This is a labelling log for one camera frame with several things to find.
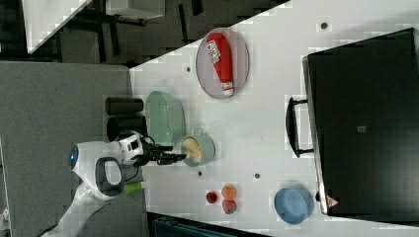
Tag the green toy object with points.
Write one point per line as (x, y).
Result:
(134, 187)

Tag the red toy strawberry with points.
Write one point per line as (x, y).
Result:
(229, 206)

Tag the green mug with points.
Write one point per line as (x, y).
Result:
(206, 143)

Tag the orange toy fruit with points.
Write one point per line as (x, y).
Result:
(229, 192)

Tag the yellow plush banana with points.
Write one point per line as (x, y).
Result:
(193, 151)

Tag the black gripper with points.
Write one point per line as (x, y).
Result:
(147, 155)

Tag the red plush ketchup bottle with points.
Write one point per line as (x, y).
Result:
(220, 56)

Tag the blue bowl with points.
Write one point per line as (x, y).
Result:
(293, 205)

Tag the red toy fruit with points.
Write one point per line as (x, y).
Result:
(211, 197)

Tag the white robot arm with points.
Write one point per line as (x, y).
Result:
(100, 166)

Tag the grey round plate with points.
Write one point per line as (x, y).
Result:
(240, 65)

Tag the black toaster oven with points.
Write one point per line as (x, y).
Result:
(362, 101)

